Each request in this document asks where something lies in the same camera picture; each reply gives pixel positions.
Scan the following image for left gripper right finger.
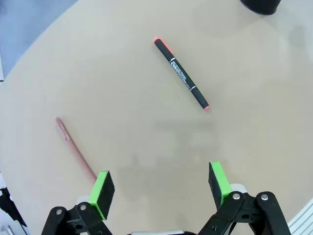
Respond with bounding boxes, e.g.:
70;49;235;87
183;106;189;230
197;161;291;235

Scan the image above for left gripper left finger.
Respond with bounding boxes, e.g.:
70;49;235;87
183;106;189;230
41;170;115;235

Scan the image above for black marker pink caps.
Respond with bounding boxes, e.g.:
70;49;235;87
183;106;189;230
153;36;210;111

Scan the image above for pink pen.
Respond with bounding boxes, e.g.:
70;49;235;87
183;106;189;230
55;117;98;182

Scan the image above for black mesh pen holder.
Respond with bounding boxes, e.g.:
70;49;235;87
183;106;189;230
239;0;282;16

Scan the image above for white ribbed platform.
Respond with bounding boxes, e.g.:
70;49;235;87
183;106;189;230
288;197;313;235

